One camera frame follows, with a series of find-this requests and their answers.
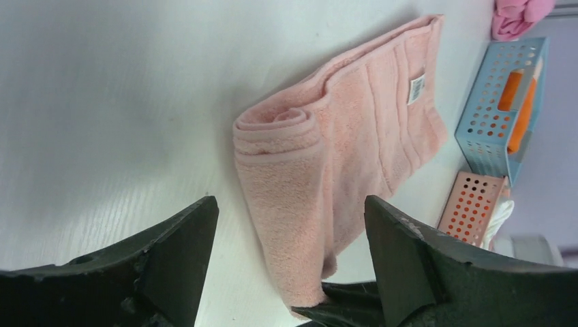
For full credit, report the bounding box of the pink plastic basket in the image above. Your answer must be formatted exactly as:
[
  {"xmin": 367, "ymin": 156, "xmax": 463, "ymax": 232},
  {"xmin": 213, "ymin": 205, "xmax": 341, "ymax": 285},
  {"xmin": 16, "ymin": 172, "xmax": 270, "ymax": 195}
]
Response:
[{"xmin": 437, "ymin": 172, "xmax": 510, "ymax": 248}]

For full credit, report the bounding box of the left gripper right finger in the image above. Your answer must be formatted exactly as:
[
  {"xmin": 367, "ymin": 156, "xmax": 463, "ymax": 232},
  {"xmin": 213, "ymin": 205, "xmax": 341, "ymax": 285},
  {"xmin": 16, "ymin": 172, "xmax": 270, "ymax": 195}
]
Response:
[{"xmin": 365, "ymin": 196, "xmax": 577, "ymax": 326}]

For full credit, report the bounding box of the pink crumpled towel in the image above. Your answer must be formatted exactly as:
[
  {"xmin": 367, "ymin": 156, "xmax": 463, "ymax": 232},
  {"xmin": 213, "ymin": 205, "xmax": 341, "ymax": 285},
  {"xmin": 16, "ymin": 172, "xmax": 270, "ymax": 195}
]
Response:
[{"xmin": 491, "ymin": 0, "xmax": 556, "ymax": 42}]

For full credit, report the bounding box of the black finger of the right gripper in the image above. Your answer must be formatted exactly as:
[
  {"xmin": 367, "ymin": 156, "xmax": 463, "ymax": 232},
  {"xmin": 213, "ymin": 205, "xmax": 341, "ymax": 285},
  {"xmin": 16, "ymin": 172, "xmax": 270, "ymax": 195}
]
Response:
[{"xmin": 291, "ymin": 281, "xmax": 385, "ymax": 327}]

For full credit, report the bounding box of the white cloth in basket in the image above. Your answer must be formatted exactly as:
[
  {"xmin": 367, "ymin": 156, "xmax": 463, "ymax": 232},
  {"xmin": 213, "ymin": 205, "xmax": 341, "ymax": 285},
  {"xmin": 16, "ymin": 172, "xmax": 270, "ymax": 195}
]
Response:
[{"xmin": 480, "ymin": 200, "xmax": 515, "ymax": 250}]

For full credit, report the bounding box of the blue plastic basket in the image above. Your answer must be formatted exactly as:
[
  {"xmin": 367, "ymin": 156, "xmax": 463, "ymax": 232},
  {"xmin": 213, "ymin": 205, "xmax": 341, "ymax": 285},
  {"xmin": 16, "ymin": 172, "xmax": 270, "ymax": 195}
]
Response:
[{"xmin": 455, "ymin": 37, "xmax": 549, "ymax": 185}]

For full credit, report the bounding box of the light pink towel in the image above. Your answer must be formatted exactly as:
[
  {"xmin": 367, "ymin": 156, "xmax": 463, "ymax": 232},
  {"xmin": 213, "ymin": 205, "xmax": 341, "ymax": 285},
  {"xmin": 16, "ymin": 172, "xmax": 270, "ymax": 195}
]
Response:
[{"xmin": 232, "ymin": 14, "xmax": 448, "ymax": 307}]

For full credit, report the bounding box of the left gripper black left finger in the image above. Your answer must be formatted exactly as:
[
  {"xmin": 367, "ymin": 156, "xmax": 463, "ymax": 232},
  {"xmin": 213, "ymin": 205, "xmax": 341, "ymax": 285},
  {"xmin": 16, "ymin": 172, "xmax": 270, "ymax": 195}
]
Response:
[{"xmin": 1, "ymin": 196, "xmax": 219, "ymax": 326}]

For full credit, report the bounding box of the orange cartoon towel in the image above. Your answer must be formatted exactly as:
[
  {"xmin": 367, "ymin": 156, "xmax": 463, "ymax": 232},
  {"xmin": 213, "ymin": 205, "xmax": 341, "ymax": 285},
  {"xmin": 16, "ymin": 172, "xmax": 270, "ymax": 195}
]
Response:
[{"xmin": 498, "ymin": 69, "xmax": 537, "ymax": 155}]

